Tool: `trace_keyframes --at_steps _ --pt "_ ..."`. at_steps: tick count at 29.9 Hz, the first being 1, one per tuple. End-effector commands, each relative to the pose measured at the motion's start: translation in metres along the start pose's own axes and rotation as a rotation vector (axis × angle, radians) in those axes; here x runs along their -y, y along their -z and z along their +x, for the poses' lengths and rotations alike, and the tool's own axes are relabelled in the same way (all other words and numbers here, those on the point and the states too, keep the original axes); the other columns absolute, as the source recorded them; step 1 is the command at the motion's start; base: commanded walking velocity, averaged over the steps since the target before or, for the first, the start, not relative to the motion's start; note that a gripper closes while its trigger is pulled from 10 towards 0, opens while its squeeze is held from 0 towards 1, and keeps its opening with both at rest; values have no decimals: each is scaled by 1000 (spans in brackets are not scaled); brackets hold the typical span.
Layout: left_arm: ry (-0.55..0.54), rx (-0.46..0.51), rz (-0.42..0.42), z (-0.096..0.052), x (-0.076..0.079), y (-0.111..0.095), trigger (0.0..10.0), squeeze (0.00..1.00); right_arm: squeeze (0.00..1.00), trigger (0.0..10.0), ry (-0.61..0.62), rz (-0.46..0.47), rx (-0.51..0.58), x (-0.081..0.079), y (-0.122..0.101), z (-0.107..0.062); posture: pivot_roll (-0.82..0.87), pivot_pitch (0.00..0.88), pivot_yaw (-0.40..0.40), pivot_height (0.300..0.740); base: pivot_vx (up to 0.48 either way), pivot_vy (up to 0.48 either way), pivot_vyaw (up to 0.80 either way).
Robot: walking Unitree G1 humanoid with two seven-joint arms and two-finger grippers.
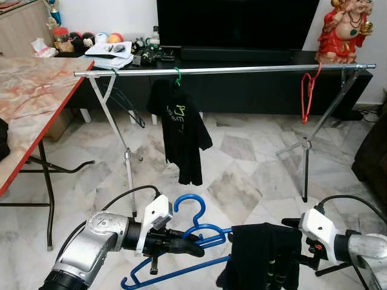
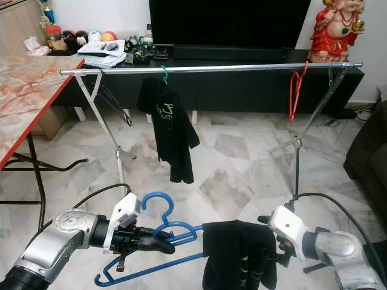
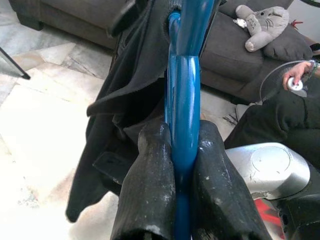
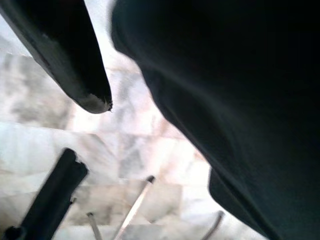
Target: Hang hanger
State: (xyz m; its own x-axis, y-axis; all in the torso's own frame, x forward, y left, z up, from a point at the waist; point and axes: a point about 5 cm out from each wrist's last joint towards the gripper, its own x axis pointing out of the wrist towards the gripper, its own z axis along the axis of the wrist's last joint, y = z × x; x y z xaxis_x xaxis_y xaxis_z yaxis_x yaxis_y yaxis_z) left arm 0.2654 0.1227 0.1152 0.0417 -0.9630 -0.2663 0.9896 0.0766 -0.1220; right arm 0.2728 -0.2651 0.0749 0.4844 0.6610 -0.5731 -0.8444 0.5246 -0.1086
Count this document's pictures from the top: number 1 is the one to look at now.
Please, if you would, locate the black low TV cabinet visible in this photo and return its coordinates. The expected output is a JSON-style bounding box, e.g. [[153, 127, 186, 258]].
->
[[57, 51, 374, 120]]

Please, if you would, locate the metal clothes rack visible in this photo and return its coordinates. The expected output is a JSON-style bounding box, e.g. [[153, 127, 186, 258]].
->
[[74, 62, 377, 219]]

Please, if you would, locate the black shirt green logo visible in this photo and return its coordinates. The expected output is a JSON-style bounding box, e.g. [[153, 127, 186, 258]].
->
[[216, 222, 303, 290], [147, 77, 214, 187]]

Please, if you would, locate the white paper stack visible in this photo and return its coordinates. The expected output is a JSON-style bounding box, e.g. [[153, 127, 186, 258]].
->
[[85, 41, 134, 71]]

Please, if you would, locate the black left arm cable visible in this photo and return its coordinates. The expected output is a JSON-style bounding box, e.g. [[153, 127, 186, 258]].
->
[[53, 185, 161, 257]]

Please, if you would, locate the black white mouse plush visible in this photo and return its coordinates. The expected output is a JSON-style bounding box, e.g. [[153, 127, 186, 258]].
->
[[80, 32, 96, 48]]

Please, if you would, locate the light wooden cabinet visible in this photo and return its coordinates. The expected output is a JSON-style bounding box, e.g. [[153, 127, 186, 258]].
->
[[0, 0, 62, 59]]

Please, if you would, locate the black flat television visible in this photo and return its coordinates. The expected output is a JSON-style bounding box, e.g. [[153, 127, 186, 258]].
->
[[156, 0, 321, 51]]

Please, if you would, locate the blue plastic hanger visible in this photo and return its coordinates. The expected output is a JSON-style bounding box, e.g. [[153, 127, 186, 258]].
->
[[120, 193, 234, 290]]

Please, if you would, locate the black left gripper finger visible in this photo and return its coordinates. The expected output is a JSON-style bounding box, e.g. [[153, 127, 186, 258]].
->
[[168, 243, 206, 259], [171, 230, 207, 250]]

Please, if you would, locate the marble table red edge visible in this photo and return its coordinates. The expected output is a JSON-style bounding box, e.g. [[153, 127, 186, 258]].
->
[[0, 56, 96, 253]]

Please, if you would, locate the black clothes pile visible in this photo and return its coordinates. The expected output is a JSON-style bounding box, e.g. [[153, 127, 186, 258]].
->
[[0, 118, 11, 161]]

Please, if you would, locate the black soundbar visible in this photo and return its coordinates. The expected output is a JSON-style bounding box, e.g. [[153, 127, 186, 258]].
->
[[180, 46, 297, 63]]

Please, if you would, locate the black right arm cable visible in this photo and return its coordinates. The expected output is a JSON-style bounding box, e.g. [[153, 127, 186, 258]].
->
[[316, 194, 387, 225]]

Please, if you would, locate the dark plastic hanger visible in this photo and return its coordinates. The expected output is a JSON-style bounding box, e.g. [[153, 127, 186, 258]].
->
[[108, 69, 146, 129]]

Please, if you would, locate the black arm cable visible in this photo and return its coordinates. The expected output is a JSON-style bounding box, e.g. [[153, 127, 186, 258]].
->
[[316, 194, 387, 225], [53, 185, 161, 257]]

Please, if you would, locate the red plastic hanger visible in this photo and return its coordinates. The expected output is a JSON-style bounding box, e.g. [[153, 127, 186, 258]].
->
[[301, 63, 323, 125]]

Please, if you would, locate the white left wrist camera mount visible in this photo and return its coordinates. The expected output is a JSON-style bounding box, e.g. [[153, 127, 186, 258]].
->
[[135, 194, 174, 255]]

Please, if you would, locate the dark sofa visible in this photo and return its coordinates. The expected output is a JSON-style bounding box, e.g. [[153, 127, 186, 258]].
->
[[352, 101, 387, 205]]

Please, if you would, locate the blue gold trophy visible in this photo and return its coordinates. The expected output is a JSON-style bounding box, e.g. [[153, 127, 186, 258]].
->
[[47, 0, 63, 26]]

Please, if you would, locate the pink tissue box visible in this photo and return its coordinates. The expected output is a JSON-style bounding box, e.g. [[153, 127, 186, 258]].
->
[[30, 37, 57, 59]]

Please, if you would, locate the red laughing Buddha statue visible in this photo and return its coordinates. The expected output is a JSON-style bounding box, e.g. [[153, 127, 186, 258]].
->
[[314, 0, 374, 65]]

